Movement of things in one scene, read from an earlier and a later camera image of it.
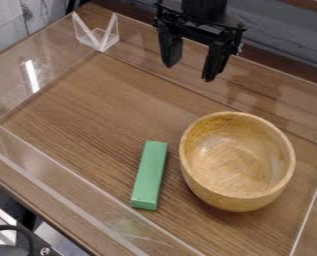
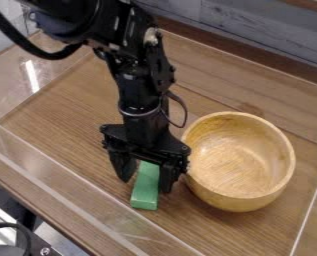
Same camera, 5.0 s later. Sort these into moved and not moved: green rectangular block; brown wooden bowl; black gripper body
Moved: black gripper body
Not moved: brown wooden bowl; green rectangular block
